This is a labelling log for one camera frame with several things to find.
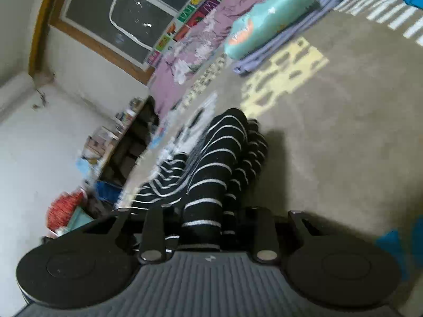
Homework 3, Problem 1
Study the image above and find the black white striped garment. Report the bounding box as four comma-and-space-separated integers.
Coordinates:
131, 108, 268, 254

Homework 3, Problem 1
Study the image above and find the green plastic storage bin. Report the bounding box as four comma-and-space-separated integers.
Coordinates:
54, 207, 94, 237

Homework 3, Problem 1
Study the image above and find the red patterned fabric bundle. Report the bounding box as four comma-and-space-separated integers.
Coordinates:
46, 190, 85, 231

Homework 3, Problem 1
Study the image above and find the dark wooden side desk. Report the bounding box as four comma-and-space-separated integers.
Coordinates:
96, 97, 158, 188

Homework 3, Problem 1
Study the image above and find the cardboard box on desk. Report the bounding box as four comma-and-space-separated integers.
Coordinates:
81, 126, 117, 160

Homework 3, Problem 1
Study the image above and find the brown Mickey Mouse blanket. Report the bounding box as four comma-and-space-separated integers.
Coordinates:
121, 0, 422, 249

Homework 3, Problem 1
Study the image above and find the purple floral duvet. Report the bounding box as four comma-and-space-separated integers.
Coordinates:
149, 0, 264, 119

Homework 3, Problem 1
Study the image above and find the teal folded children top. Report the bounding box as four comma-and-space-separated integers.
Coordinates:
224, 0, 316, 60

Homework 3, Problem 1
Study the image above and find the lavender folded garment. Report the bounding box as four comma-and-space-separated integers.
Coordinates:
232, 0, 351, 76

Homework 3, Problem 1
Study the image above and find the colourful alphabet headboard panel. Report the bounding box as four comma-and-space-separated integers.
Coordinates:
145, 0, 221, 68

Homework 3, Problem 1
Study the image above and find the white wall air conditioner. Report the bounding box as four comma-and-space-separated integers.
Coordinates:
0, 72, 35, 123

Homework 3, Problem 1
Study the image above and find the window with wooden frame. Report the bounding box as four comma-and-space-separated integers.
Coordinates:
28, 0, 174, 84

